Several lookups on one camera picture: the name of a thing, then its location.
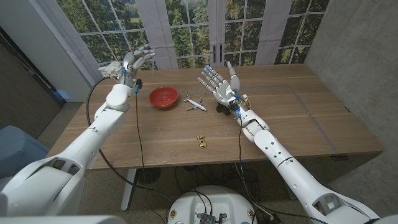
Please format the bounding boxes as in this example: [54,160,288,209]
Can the black floor cable tangle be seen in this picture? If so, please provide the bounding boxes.
[174,161,261,208]

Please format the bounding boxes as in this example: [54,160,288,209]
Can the red bowl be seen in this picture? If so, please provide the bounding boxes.
[148,86,180,109]

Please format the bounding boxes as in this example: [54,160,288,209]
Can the blue-grey bin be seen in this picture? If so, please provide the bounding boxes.
[0,125,50,179]

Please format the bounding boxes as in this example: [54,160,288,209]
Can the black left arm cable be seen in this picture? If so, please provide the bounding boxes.
[86,77,174,224]

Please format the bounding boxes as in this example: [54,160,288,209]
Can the black round floor fan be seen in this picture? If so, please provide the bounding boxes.
[136,167,162,185]

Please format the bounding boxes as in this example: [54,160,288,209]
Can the white table leg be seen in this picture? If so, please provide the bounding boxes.
[120,168,137,212]

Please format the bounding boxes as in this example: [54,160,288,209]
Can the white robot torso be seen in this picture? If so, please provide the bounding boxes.
[167,185,257,224]

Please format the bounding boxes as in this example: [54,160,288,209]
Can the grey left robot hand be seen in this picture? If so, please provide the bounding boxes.
[117,44,157,88]

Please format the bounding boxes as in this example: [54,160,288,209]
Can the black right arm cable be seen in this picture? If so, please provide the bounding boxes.
[310,172,338,193]

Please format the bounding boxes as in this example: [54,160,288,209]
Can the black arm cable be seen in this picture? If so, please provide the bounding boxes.
[310,172,338,193]
[86,77,174,224]

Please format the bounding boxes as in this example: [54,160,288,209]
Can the black backdrop frame bar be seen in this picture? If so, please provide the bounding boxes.
[0,27,67,105]

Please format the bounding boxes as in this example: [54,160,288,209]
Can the white robot body edge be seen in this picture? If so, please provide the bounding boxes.
[0,215,127,224]

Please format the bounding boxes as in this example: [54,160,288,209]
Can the small blue box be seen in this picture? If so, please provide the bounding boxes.
[55,89,72,100]

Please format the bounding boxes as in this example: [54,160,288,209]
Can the white toy airplane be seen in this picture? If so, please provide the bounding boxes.
[183,93,207,112]

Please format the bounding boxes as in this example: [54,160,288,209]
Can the yellow toy car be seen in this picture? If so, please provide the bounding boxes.
[196,133,208,149]

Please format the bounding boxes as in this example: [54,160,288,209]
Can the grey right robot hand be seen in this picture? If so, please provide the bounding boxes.
[197,60,249,114]

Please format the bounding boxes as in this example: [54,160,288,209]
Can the window forest print backdrop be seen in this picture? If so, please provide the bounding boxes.
[27,0,330,103]

